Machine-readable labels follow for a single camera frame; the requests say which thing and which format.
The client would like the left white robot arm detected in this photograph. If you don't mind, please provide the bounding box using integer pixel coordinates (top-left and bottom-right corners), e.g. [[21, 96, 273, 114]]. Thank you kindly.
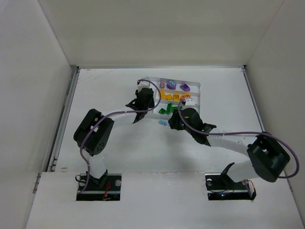
[[73, 87, 158, 192]]

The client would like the purple butterfly wing lego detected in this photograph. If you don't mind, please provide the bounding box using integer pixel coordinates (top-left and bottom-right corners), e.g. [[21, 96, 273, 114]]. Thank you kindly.
[[159, 79, 165, 89]]

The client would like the white divided sorting tray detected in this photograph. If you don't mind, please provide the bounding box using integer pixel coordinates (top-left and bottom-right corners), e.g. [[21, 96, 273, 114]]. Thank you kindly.
[[146, 76, 201, 120]]

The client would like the green lego plate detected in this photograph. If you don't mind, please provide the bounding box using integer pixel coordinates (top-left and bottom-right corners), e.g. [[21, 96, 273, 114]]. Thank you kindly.
[[166, 103, 173, 115]]

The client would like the purple round lego piece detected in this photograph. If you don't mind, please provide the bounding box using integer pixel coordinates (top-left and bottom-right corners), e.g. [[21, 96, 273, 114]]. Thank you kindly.
[[166, 80, 177, 90]]

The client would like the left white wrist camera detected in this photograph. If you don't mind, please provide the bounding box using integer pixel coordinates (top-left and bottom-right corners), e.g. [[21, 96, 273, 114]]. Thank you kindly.
[[137, 79, 150, 91]]

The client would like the purple rounded lego brick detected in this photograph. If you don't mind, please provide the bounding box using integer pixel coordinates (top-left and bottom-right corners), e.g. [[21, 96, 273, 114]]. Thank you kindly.
[[180, 83, 191, 92]]

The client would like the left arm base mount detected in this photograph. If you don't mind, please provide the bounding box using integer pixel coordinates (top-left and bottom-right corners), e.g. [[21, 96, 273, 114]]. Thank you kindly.
[[75, 171, 122, 201]]

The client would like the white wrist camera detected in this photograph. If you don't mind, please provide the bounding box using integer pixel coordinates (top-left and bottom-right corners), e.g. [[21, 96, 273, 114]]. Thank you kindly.
[[137, 79, 150, 91], [182, 97, 195, 109]]

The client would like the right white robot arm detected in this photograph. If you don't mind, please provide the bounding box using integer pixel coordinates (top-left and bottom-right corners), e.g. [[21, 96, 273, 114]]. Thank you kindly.
[[169, 108, 290, 183]]

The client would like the small green lego brick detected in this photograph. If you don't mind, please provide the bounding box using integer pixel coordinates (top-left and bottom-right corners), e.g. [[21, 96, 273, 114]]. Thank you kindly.
[[158, 108, 166, 115]]

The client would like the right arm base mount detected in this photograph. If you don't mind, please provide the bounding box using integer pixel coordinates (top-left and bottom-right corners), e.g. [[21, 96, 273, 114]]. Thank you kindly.
[[205, 163, 257, 201]]

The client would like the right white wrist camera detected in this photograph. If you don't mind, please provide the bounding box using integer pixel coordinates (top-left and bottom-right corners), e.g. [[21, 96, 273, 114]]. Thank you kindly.
[[182, 97, 195, 109]]

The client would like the small yellow lego piece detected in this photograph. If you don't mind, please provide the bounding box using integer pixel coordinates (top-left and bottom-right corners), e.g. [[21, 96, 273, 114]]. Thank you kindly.
[[167, 94, 173, 100]]

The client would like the small yellow square lego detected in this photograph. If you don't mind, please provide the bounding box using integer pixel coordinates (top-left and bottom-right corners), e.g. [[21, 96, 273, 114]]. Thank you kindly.
[[173, 94, 180, 101]]

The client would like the yellow long lego brick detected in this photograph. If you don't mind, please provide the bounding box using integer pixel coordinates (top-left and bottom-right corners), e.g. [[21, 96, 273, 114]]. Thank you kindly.
[[160, 90, 168, 100]]

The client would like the yellow orange patterned lego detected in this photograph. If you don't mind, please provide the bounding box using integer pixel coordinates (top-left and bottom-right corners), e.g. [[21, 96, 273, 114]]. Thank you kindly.
[[180, 94, 191, 100]]

